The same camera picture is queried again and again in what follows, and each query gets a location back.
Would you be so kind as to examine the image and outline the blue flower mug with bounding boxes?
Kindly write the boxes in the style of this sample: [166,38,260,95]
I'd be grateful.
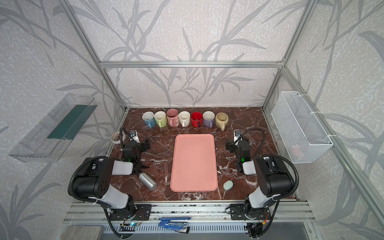
[142,111,156,129]

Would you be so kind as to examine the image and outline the beige ceramic teapot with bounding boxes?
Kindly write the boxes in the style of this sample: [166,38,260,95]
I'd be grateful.
[215,113,229,131]

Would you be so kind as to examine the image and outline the light green mug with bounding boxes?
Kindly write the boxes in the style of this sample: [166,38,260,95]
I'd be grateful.
[154,111,168,128]

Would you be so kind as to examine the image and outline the purple mug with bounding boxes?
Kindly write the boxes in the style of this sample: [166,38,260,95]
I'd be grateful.
[203,111,215,128]

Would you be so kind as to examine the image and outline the pink mug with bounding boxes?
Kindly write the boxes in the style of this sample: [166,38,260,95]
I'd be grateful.
[166,109,180,128]

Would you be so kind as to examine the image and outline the red mug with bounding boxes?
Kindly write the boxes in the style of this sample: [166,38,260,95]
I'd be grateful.
[191,112,203,128]

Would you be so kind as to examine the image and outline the white mug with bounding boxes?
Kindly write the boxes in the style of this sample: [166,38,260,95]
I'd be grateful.
[179,111,191,128]

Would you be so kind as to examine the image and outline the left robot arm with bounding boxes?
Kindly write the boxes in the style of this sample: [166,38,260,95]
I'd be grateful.
[68,128,157,221]

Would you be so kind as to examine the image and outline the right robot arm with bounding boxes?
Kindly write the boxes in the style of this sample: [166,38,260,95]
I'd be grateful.
[226,127,300,221]

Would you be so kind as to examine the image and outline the white tape roll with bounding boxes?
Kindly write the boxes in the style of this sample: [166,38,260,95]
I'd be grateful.
[110,132,126,145]

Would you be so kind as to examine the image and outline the silver spray bottle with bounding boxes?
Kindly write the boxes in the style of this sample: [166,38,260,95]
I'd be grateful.
[137,164,158,191]

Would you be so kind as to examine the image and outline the pale green soap bar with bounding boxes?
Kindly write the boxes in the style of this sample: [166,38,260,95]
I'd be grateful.
[223,180,234,191]

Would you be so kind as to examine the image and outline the pink plastic tray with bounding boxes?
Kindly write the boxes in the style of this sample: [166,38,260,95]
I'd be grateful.
[170,134,218,192]

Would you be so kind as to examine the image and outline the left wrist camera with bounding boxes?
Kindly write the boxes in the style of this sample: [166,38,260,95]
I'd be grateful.
[129,130,140,143]

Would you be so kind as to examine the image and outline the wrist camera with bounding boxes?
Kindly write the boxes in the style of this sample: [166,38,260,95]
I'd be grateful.
[129,130,140,143]
[234,130,243,141]

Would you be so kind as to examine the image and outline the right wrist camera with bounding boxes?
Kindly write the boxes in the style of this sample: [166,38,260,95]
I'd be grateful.
[234,130,243,141]

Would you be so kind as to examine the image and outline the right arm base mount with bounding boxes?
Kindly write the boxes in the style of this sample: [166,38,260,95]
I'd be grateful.
[229,203,271,221]

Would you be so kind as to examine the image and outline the white wire basket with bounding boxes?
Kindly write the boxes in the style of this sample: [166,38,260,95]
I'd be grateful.
[272,91,334,164]

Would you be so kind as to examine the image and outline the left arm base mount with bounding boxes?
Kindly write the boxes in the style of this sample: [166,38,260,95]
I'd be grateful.
[109,204,152,221]

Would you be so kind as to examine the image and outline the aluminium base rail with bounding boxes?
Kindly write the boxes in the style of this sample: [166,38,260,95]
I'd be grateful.
[63,199,316,224]

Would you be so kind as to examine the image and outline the clear plastic wall shelf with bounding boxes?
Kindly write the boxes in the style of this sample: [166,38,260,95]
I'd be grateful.
[9,94,98,163]

